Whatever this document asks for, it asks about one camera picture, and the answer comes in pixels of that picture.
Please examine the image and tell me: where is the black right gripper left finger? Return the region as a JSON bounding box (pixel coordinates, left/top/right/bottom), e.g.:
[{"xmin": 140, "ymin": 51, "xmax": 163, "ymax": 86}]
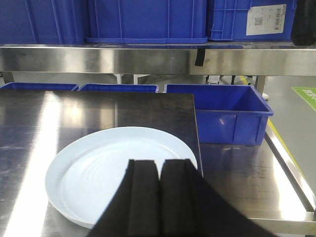
[{"xmin": 89, "ymin": 160, "xmax": 159, "ymax": 237}]

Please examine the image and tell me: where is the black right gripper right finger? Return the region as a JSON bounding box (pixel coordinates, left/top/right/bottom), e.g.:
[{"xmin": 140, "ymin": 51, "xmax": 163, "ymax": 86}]
[{"xmin": 160, "ymin": 159, "xmax": 274, "ymax": 237}]

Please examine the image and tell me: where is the light blue plate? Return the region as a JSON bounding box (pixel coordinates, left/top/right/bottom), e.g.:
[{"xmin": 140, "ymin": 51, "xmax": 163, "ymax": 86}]
[{"xmin": 45, "ymin": 126, "xmax": 201, "ymax": 229}]

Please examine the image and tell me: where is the blue bin middle on shelf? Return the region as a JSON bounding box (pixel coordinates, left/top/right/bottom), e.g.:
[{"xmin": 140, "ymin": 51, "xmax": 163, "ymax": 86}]
[{"xmin": 86, "ymin": 0, "xmax": 207, "ymax": 44}]

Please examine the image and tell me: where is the blue bin on shelf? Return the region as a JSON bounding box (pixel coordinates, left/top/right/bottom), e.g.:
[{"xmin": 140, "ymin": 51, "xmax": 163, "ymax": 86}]
[
  {"xmin": 86, "ymin": 0, "xmax": 207, "ymax": 44},
  {"xmin": 0, "ymin": 0, "xmax": 90, "ymax": 44}
]

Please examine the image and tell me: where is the black object on shelf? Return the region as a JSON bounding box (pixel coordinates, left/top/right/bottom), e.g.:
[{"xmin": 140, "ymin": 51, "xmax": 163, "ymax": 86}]
[{"xmin": 291, "ymin": 0, "xmax": 316, "ymax": 46}]

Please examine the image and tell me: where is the blue bin left on shelf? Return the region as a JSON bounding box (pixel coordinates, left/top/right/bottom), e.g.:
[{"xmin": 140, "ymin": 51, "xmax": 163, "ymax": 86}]
[{"xmin": 0, "ymin": 0, "xmax": 90, "ymax": 44}]

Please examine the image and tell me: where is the low blue bin right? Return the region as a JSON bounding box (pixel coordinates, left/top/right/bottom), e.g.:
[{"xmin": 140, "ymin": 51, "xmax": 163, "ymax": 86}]
[{"xmin": 165, "ymin": 84, "xmax": 274, "ymax": 145}]

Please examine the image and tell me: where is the low blue bin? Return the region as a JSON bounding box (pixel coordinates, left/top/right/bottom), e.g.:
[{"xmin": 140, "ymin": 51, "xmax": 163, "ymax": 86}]
[
  {"xmin": 165, "ymin": 84, "xmax": 274, "ymax": 145},
  {"xmin": 0, "ymin": 82, "xmax": 79, "ymax": 91},
  {"xmin": 79, "ymin": 83, "xmax": 159, "ymax": 93}
]

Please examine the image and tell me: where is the low blue bin middle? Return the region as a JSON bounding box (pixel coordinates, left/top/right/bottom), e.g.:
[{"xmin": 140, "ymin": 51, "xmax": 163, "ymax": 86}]
[{"xmin": 79, "ymin": 83, "xmax": 159, "ymax": 93}]

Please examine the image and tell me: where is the black tape strip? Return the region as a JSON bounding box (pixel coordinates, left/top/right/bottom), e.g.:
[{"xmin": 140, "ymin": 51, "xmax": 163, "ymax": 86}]
[{"xmin": 195, "ymin": 48, "xmax": 205, "ymax": 67}]

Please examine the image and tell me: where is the low blue bin left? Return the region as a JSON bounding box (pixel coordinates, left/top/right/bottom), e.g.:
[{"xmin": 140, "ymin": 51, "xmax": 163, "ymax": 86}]
[{"xmin": 0, "ymin": 82, "xmax": 79, "ymax": 91}]

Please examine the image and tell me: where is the blue bin right with label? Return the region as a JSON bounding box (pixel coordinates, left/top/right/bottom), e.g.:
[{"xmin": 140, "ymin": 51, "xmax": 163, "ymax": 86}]
[{"xmin": 206, "ymin": 0, "xmax": 297, "ymax": 41}]

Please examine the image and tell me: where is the white paper label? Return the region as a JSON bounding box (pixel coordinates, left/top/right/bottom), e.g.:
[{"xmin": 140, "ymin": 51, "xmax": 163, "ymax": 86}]
[{"xmin": 246, "ymin": 4, "xmax": 287, "ymax": 36}]

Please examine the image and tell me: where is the stainless steel shelf rail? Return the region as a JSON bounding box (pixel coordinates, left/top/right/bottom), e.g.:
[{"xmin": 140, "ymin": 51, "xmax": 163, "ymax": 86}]
[{"xmin": 0, "ymin": 42, "xmax": 316, "ymax": 76}]

